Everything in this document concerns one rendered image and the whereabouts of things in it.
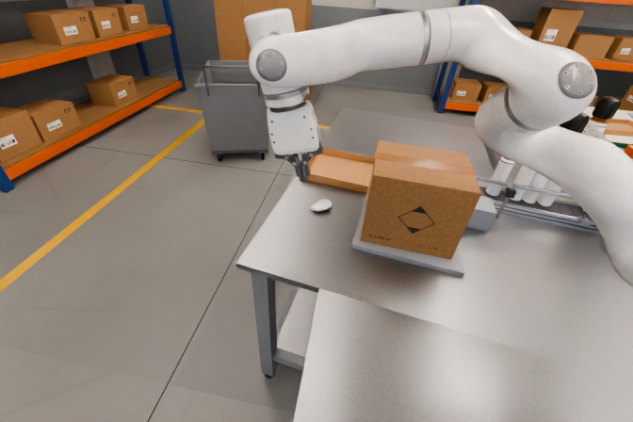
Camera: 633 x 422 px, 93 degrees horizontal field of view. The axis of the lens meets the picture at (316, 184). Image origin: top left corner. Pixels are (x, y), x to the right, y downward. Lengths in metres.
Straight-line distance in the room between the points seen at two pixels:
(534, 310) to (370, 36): 0.89
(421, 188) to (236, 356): 1.27
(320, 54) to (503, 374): 0.83
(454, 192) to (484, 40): 0.44
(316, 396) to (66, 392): 1.39
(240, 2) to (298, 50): 3.70
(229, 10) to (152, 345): 3.52
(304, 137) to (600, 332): 0.97
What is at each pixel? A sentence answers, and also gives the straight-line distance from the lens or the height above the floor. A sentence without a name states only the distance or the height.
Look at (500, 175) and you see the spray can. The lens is 1.38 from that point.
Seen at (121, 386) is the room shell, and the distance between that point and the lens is 1.87.
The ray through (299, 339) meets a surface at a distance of 1.54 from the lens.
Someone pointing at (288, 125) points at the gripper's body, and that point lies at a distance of 0.61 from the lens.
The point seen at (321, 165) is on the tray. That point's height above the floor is 0.83.
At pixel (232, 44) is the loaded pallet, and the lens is 4.28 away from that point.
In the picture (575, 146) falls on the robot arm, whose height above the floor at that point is 1.37.
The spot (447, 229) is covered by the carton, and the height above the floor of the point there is 0.97.
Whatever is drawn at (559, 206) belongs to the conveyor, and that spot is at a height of 0.88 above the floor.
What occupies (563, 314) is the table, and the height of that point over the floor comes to 0.83.
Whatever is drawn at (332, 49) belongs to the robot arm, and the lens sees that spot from 0.50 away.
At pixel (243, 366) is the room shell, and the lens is 1.75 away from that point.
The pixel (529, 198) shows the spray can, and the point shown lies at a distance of 1.46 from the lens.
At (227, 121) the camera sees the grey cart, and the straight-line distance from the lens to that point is 2.89.
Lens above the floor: 1.58
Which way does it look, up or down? 35 degrees down
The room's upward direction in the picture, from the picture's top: 4 degrees clockwise
